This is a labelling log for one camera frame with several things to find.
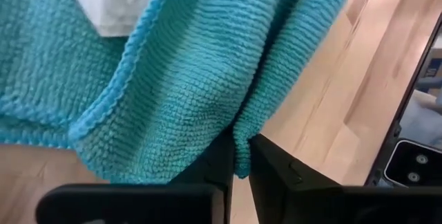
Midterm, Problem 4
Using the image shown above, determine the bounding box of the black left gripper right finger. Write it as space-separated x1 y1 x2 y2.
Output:
248 133 442 224

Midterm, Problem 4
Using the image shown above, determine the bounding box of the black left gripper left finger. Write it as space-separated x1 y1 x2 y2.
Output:
35 129 236 224

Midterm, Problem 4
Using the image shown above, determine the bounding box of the black aluminium table frame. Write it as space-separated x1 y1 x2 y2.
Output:
364 11 442 187

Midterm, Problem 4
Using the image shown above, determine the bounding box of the teal microfiber towel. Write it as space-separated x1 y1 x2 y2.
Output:
0 0 362 185

